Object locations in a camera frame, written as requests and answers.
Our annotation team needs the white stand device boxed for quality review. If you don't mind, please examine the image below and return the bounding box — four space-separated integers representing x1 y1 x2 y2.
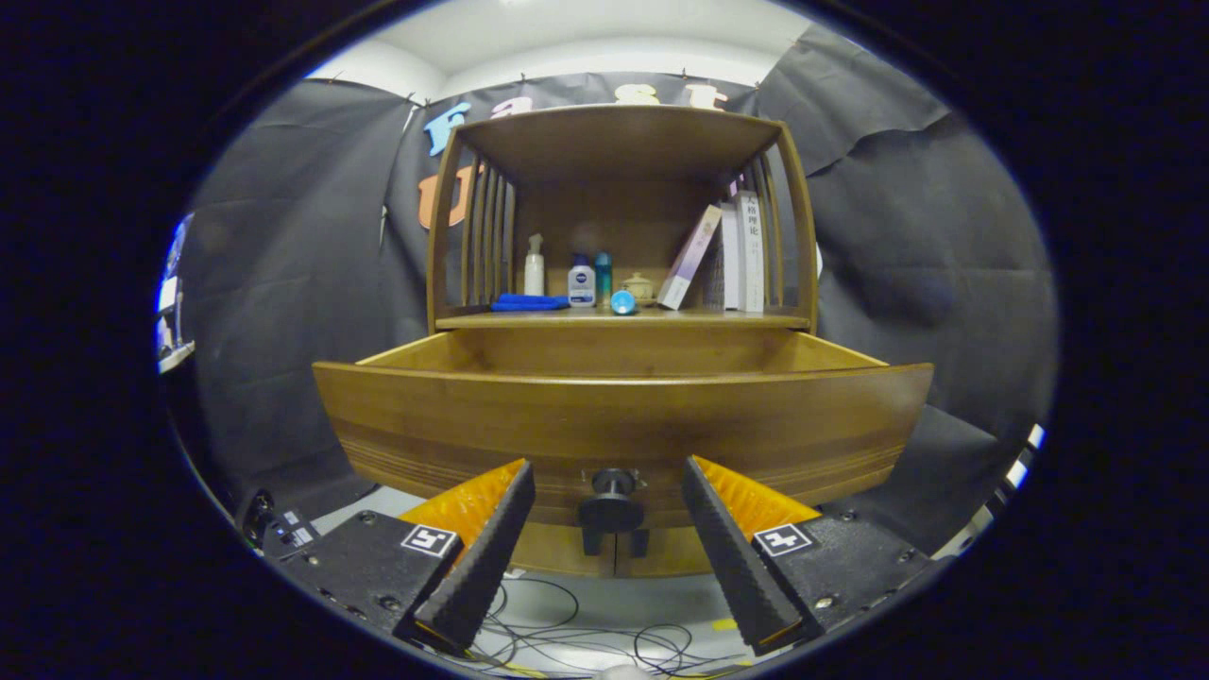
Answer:
154 212 196 374

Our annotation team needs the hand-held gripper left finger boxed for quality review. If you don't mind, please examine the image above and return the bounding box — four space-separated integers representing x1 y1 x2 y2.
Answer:
267 458 537 657

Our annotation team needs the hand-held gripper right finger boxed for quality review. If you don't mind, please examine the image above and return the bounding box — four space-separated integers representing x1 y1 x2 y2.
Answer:
681 455 955 657

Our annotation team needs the wooden cabinet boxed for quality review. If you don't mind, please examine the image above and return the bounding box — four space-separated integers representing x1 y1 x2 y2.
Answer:
425 104 821 579

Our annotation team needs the plain white book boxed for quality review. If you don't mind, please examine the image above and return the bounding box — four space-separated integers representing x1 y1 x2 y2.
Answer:
720 200 741 312

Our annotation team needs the white bottle blue cap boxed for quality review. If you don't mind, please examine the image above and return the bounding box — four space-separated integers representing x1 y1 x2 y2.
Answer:
568 252 597 309

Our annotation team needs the purple cover book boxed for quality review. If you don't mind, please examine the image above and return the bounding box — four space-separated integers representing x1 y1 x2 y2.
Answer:
656 204 724 312

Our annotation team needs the wooden drawer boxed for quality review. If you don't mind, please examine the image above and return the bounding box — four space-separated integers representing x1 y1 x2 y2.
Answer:
313 331 936 536

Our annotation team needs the wooden cabinet door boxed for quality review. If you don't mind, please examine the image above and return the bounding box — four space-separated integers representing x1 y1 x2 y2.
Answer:
515 522 617 579
614 522 714 579

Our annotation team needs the black power box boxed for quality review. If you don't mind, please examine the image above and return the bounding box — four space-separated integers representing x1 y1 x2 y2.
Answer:
244 489 322 558

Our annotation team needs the tangle of black cables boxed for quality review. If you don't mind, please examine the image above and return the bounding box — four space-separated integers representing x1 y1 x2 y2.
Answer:
468 574 747 676

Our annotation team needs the wooden countertop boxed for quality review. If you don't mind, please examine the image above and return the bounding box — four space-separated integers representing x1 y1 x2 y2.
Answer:
434 304 811 332

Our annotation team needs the white book black lettering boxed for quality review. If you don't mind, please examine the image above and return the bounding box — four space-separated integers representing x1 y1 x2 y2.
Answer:
736 190 765 314

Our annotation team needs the patterned cover book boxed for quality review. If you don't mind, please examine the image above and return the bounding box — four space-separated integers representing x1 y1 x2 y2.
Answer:
704 231 726 310

